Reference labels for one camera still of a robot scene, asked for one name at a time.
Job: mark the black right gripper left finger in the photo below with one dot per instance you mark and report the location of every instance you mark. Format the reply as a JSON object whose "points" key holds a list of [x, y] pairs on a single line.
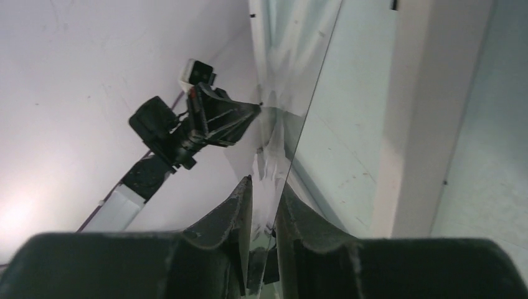
{"points": [[209, 259]]}

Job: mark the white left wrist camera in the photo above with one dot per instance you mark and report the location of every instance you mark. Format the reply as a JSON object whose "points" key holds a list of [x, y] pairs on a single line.
{"points": [[195, 72]]}

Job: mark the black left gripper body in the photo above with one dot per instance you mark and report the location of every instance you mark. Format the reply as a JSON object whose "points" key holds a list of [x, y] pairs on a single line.
{"points": [[184, 135]]}

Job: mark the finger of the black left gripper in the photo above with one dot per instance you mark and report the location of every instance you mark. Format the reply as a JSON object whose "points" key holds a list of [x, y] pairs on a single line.
{"points": [[231, 135], [222, 116]]}

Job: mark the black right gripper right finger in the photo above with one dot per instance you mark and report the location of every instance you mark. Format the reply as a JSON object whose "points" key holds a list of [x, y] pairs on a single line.
{"points": [[319, 260]]}

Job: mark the white picture frame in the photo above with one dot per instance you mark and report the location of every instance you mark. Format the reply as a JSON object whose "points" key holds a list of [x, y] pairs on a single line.
{"points": [[385, 114]]}

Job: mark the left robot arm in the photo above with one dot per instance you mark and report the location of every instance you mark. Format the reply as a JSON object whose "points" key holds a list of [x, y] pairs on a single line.
{"points": [[145, 177]]}

